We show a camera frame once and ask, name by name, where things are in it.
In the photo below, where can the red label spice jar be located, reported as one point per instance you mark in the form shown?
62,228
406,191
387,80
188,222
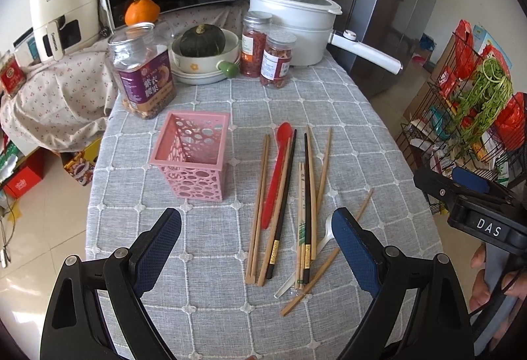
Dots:
12,77

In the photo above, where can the white cooking pot with handle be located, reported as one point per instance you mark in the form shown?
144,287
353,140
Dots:
312,23

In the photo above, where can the red box on floor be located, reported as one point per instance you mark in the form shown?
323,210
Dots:
26,176

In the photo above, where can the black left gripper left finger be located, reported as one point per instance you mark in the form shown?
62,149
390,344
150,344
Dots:
74,325

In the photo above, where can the wooden chopstick slanted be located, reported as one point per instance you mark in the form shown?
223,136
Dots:
324,170

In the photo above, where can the red plastic spoon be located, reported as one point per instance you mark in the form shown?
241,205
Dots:
282,137

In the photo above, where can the black wire rack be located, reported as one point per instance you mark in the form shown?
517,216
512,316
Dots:
426,139

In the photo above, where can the grey refrigerator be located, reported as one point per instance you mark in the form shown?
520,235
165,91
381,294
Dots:
378,6

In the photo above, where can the person's right hand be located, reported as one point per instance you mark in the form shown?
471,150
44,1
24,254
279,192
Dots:
481,292

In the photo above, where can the large clear nut jar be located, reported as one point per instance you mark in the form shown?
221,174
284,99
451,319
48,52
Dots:
141,67

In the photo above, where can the dark green pumpkin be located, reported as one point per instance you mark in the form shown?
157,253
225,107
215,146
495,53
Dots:
204,40

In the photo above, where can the small jar red goji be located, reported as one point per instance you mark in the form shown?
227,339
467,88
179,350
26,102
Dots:
256,26

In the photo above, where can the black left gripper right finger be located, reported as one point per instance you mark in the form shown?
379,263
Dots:
438,327

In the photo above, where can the orange tangerine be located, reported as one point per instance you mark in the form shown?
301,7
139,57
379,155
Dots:
141,11

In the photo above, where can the white plate under bowl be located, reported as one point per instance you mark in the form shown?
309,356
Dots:
223,71

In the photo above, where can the pink perforated utensil basket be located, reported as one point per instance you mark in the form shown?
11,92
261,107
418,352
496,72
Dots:
190,153

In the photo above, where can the yellow printed cardboard box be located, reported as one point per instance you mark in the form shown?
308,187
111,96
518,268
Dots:
80,165

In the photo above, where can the long wooden chopstick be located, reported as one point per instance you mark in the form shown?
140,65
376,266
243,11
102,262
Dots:
313,203

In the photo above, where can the small jar dried fruit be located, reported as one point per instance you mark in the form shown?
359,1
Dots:
277,55

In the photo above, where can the cream bowl green handle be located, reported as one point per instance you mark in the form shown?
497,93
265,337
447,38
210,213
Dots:
198,65

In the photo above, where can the cream air fryer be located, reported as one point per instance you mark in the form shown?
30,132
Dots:
62,27

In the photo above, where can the floral pink cloth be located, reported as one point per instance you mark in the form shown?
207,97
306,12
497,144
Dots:
64,105

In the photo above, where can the green vegetables bunch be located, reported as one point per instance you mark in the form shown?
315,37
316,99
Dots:
480,106

